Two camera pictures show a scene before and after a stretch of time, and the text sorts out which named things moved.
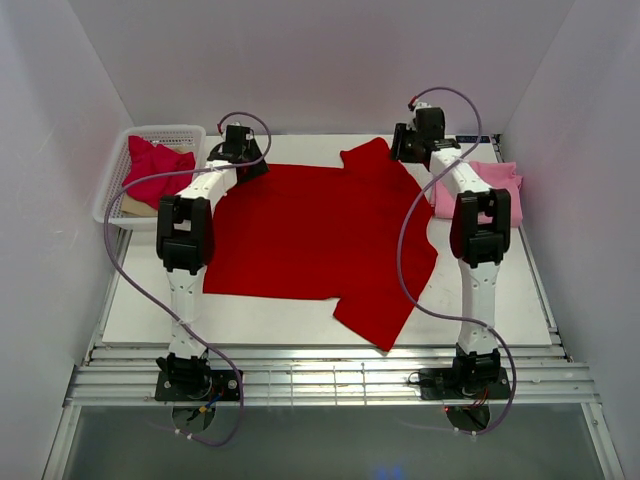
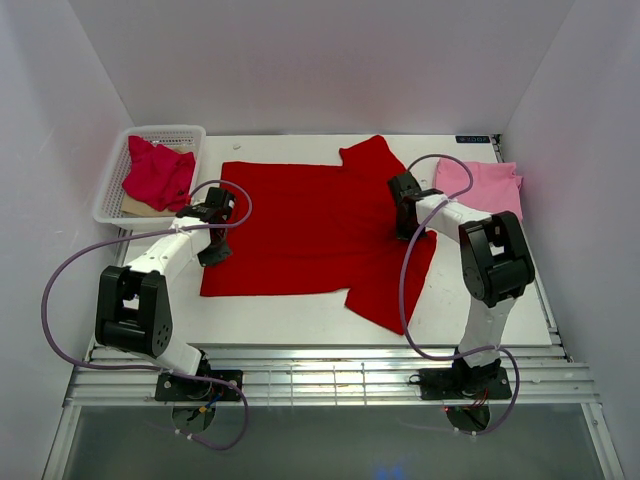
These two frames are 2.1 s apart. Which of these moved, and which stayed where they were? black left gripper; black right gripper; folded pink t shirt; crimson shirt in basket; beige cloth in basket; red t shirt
Moved: black right gripper; black left gripper
Stayed: red t shirt; beige cloth in basket; folded pink t shirt; crimson shirt in basket
